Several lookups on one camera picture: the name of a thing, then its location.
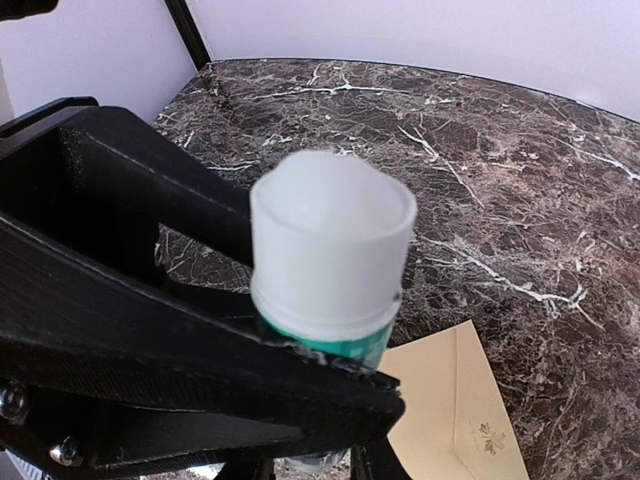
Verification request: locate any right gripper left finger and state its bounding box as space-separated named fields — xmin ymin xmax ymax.
xmin=219 ymin=445 xmax=275 ymax=480

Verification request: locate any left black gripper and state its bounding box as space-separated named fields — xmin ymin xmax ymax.
xmin=1 ymin=97 xmax=253 ymax=288

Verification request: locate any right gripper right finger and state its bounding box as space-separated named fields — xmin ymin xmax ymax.
xmin=350 ymin=439 xmax=410 ymax=480

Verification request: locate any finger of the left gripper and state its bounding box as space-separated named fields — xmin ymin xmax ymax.
xmin=1 ymin=218 xmax=405 ymax=470

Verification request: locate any brown kraft envelope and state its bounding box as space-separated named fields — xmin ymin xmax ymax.
xmin=380 ymin=321 xmax=528 ymax=479

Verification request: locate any small white-capped glue bottle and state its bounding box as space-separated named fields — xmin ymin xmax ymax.
xmin=250 ymin=150 xmax=417 ymax=368

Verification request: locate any left black corner post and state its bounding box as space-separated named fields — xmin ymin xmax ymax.
xmin=164 ymin=0 xmax=212 ymax=71

